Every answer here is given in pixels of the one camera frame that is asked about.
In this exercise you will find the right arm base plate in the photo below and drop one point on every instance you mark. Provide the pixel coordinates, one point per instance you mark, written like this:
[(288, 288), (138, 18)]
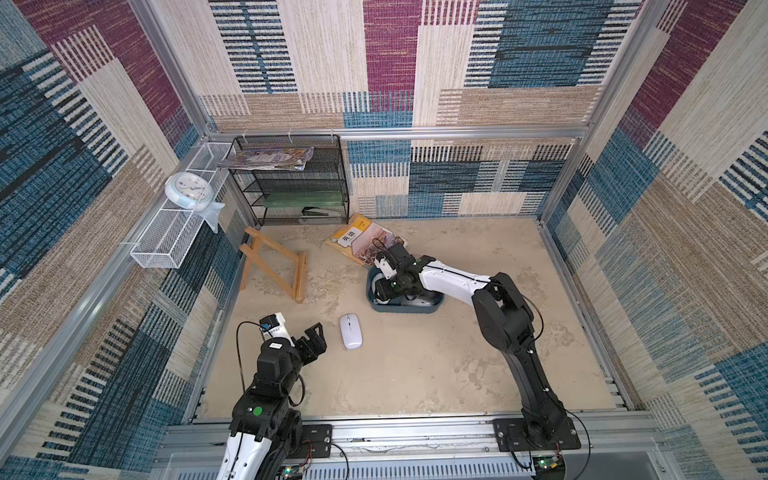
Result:
[(516, 434)]

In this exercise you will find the yellow English textbook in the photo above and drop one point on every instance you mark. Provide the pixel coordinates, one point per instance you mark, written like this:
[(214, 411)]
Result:
[(361, 239)]

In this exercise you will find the black mesh shelf rack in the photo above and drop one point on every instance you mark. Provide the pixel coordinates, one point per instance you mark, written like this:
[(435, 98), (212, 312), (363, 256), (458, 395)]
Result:
[(324, 172)]

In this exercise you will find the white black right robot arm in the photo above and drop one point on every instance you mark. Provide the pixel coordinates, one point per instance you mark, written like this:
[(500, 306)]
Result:
[(505, 320)]

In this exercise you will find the white mouse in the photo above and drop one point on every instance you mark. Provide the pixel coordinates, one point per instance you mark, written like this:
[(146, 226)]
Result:
[(351, 332)]

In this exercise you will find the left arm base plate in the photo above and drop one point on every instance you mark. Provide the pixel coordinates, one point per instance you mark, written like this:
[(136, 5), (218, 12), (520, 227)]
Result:
[(314, 443)]

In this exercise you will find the black stapler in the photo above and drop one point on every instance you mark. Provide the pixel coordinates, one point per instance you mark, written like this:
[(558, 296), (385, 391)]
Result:
[(320, 212)]

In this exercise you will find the wooden tabletop easel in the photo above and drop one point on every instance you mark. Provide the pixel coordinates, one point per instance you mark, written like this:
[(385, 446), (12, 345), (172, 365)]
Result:
[(257, 252)]

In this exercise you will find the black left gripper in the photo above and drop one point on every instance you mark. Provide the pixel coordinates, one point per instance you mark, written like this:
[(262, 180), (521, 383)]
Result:
[(316, 344)]

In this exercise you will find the teal storage box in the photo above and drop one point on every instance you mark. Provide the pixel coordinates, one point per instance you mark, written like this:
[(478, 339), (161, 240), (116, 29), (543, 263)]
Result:
[(426, 303)]

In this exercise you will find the green flat case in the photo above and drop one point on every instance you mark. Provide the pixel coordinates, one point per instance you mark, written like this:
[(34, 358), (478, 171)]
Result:
[(320, 199)]

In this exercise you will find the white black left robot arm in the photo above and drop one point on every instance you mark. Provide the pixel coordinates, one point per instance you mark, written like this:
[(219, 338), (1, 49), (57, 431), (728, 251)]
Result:
[(266, 426)]

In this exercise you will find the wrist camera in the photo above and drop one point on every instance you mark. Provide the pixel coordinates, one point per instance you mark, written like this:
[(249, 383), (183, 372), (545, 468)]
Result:
[(394, 260), (274, 326)]

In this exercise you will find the white wire wall basket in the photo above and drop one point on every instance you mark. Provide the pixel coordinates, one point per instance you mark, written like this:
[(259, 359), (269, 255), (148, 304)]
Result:
[(168, 237)]

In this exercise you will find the white round clock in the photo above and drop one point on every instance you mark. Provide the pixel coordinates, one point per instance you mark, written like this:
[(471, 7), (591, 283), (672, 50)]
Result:
[(188, 191)]

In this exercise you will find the colourful magazine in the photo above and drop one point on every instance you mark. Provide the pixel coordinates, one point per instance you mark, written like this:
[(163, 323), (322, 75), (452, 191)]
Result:
[(268, 159)]

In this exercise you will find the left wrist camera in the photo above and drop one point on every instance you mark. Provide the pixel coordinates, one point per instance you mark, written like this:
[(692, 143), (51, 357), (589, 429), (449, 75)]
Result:
[(274, 326)]

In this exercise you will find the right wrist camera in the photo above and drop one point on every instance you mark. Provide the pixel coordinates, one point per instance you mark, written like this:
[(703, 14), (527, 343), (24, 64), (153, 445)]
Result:
[(394, 260)]

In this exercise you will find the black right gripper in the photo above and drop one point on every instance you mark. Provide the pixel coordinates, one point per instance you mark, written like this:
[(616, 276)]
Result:
[(395, 283)]

